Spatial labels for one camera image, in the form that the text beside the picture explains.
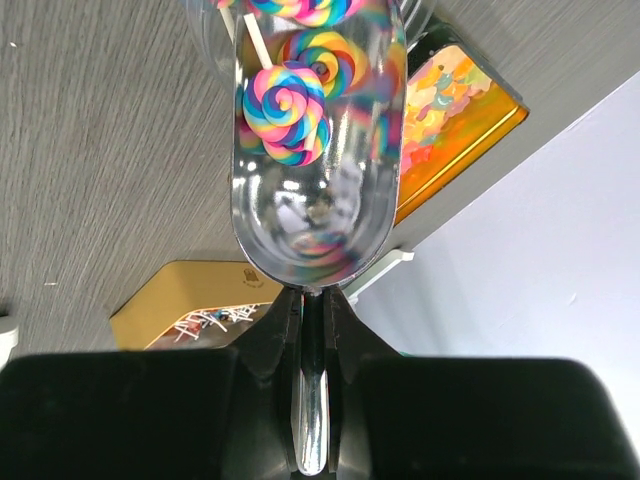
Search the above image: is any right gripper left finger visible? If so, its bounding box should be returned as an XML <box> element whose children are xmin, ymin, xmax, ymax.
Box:
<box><xmin>1</xmin><ymin>288</ymin><xmax>300</xmax><ymax>479</ymax></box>

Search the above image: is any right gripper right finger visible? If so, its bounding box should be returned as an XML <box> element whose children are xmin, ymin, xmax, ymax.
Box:
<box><xmin>323</xmin><ymin>288</ymin><xmax>639</xmax><ymax>479</ymax></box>

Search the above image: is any silver metal scoop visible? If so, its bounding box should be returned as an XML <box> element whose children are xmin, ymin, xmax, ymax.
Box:
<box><xmin>231</xmin><ymin>1</ymin><xmax>407</xmax><ymax>476</ymax></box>

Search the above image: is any gold gummy tin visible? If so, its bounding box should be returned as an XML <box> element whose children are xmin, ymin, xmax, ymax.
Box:
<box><xmin>395</xmin><ymin>18</ymin><xmax>529</xmax><ymax>223</ymax></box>

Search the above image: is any small gold lollipop tin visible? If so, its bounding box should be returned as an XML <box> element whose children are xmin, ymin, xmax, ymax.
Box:
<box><xmin>110</xmin><ymin>260</ymin><xmax>282</xmax><ymax>350</ymax></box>

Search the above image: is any rainbow swirl lollipop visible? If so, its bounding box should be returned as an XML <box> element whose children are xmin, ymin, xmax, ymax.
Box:
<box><xmin>242</xmin><ymin>13</ymin><xmax>330</xmax><ymax>167</ymax></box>
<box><xmin>277</xmin><ymin>29</ymin><xmax>369</xmax><ymax>100</ymax></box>
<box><xmin>214</xmin><ymin>0</ymin><xmax>371</xmax><ymax>28</ymax></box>

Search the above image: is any clear round jar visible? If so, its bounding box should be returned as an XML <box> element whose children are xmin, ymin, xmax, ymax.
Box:
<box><xmin>180</xmin><ymin>0</ymin><xmax>441</xmax><ymax>94</ymax></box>

